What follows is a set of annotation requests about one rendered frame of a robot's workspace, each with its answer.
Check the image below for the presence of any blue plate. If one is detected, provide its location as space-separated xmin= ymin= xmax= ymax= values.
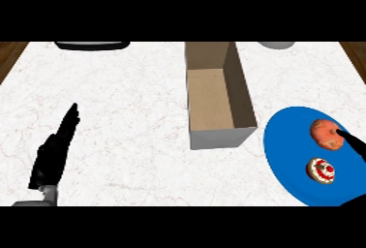
xmin=262 ymin=106 xmax=366 ymax=207

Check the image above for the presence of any orange fruit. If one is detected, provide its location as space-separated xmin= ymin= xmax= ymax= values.
xmin=308 ymin=118 xmax=345 ymax=152

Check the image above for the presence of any grey round object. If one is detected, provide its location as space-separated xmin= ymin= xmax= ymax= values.
xmin=256 ymin=41 xmax=296 ymax=50

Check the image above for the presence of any cardboard box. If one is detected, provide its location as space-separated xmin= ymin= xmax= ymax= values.
xmin=184 ymin=42 xmax=258 ymax=151

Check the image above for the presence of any black appliance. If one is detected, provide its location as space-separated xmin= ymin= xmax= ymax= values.
xmin=53 ymin=41 xmax=131 ymax=51

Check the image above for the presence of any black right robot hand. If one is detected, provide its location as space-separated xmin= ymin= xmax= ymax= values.
xmin=334 ymin=128 xmax=366 ymax=207

